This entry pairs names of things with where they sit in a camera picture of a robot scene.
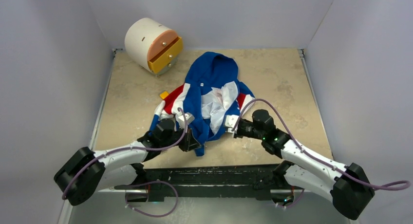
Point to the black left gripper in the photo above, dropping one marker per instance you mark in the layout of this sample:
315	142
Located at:
189	142

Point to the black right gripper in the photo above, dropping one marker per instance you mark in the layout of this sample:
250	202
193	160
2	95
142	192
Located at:
237	134

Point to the blue white red jacket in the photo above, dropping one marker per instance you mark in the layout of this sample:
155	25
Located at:
211	91

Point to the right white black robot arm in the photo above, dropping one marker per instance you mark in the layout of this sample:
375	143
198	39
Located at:
342	185

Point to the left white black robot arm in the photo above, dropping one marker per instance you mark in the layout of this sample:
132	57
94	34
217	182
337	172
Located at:
89	171

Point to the small yellow grey block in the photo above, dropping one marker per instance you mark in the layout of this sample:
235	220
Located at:
163	95

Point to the round white drawer cabinet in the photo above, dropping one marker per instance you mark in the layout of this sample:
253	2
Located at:
153	46

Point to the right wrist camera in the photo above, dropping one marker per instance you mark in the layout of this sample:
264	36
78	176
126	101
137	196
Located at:
230	123

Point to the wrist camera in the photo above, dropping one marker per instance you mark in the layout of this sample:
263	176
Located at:
184	120
230	123

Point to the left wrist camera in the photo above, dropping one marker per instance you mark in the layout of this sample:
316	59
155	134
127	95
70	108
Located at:
184	120

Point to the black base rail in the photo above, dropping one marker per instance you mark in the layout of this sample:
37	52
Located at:
261	182

